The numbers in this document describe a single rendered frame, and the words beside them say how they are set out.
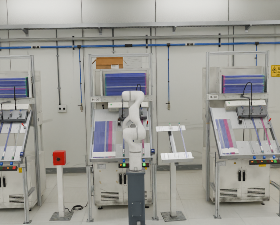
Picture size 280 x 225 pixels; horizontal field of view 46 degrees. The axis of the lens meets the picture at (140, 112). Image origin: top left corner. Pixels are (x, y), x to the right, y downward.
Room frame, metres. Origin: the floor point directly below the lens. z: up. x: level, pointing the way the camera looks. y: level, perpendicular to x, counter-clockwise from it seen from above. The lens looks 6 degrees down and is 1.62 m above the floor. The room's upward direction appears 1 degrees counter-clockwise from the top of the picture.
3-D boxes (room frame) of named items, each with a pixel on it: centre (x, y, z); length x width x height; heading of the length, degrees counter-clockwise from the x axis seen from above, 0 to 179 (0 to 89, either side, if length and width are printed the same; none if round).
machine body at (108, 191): (4.25, 0.23, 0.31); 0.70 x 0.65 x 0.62; 91
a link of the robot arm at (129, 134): (3.20, 0.09, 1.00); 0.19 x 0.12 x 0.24; 94
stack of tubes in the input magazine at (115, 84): (4.13, 0.17, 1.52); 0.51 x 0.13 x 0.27; 91
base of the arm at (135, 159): (3.20, 0.05, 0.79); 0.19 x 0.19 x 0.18
